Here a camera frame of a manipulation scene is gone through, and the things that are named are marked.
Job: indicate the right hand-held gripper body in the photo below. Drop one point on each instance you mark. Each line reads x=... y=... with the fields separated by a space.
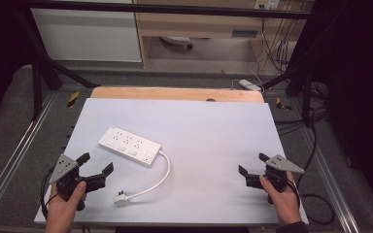
x=277 y=174

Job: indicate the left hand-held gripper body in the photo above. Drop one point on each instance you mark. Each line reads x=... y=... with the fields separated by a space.
x=67 y=181

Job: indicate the person's left hand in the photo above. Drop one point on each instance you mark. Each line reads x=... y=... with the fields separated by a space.
x=63 y=208

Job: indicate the person's right hand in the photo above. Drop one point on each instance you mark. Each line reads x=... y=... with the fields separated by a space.
x=285 y=202

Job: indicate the white plug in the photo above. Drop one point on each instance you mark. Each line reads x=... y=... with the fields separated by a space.
x=120 y=198

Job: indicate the white table mat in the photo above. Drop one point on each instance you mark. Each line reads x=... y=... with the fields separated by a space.
x=207 y=136

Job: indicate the white floor power strip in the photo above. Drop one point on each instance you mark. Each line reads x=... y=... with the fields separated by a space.
x=249 y=84

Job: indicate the black metal stand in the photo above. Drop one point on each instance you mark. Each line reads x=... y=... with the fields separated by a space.
x=307 y=93
x=38 y=81

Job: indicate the wooden table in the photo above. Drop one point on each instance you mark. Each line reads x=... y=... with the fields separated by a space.
x=175 y=93

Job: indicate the black curtain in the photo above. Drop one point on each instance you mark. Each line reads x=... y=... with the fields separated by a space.
x=0 y=58
x=359 y=81

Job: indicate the white cabinet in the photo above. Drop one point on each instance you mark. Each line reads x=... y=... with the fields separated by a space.
x=87 y=35

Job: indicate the wooden desk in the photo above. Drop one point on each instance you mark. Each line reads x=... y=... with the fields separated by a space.
x=200 y=27

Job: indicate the office chair base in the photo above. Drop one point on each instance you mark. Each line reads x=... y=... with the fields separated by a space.
x=176 y=40

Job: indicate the aluminium rail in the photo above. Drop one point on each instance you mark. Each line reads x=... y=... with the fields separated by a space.
x=332 y=184
x=16 y=152

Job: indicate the wall socket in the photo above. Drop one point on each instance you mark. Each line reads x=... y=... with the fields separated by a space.
x=267 y=4

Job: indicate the black metal frame bar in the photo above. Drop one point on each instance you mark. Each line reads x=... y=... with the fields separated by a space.
x=175 y=9

